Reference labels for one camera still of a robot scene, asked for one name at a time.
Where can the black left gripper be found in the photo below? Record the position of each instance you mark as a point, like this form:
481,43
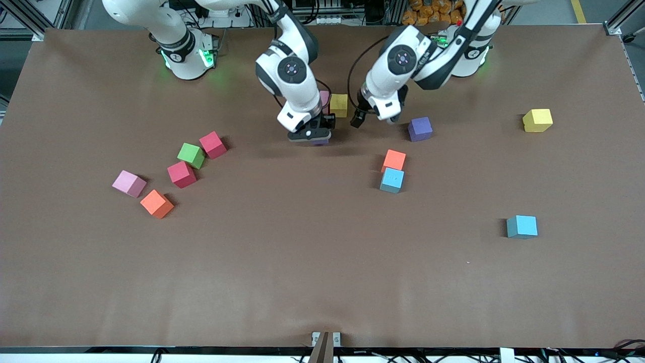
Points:
361,112

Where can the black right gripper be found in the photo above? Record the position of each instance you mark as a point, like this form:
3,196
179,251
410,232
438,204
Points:
325,121

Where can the yellow foam block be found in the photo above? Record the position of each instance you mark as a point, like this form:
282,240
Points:
538,121
339,106

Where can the purple foam block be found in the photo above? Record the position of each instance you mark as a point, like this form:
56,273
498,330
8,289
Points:
320,143
420,129

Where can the pink foam block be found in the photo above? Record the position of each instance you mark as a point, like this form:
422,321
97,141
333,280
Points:
325,98
129,183

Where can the orange foam block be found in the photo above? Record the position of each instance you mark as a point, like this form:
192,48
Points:
156,203
394,160

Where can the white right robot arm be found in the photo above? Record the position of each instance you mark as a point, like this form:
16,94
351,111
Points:
181,50

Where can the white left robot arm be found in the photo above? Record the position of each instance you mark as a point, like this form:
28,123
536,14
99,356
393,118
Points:
383,85

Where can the blue foam block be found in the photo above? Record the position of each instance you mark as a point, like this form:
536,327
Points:
391,180
522,226

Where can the black electronics rack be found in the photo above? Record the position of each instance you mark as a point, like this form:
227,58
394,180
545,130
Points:
347,10

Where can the red foam block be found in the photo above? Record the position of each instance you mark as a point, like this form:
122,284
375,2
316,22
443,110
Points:
212,144
181,175

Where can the bag of orange items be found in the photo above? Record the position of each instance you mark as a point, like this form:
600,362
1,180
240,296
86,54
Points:
428,12

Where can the green foam block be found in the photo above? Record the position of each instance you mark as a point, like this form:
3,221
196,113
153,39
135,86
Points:
190,154

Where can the large table cover mat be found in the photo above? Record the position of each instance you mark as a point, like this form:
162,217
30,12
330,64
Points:
302,262

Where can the white power strip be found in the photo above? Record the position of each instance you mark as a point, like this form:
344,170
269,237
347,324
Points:
220,11

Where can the metal clamp bracket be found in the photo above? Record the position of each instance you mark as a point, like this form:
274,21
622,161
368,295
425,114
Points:
322,350

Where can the aluminium frame profile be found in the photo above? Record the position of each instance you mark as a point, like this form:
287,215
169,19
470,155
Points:
34,34
612,27

